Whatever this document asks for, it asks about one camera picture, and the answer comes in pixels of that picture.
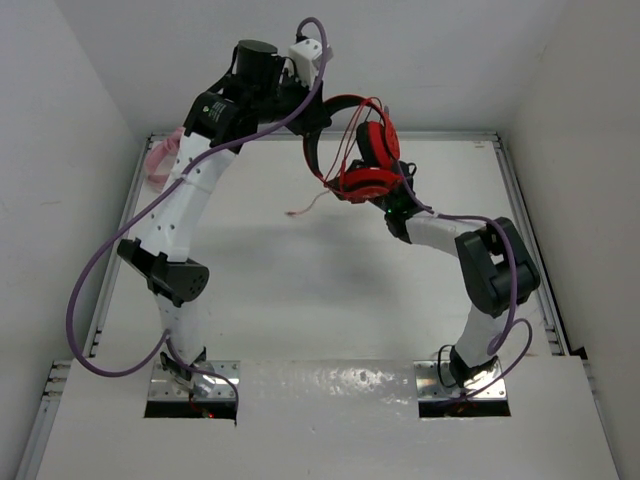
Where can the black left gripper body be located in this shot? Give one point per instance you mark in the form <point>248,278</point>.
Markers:
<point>275,102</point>

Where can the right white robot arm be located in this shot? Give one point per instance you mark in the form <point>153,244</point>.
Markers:
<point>497,269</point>

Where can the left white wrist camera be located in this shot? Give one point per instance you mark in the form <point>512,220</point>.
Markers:
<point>307,55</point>

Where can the white front board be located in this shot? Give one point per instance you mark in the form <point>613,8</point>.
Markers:
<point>332,420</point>

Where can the red black headphones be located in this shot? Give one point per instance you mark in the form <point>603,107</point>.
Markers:
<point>363,165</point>

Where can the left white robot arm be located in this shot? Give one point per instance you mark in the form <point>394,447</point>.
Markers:
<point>162,253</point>

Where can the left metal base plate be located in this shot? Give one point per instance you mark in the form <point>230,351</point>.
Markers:
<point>165,387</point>

